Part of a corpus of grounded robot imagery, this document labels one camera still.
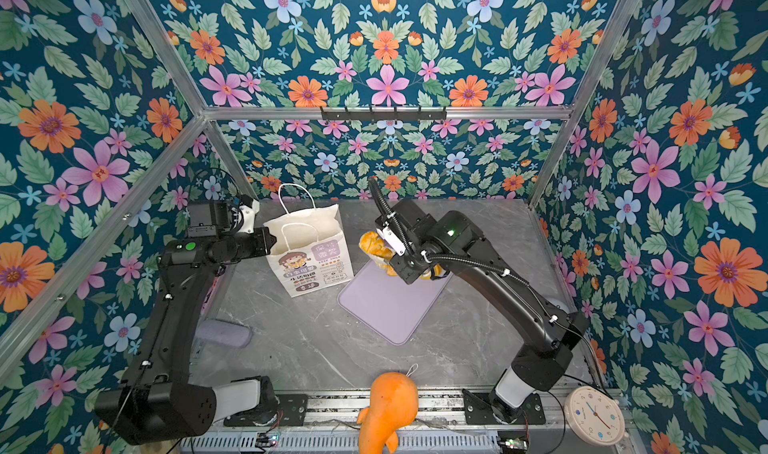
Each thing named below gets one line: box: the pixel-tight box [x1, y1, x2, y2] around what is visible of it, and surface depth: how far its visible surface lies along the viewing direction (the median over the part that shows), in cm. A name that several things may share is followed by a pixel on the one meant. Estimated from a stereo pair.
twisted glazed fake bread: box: [359, 231, 398, 277], surface depth 79 cm
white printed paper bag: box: [263, 183, 355, 298], surface depth 85 cm
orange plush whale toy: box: [356, 372, 419, 454], surface depth 69 cm
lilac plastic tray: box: [337, 260, 453, 346], surface depth 94 cm
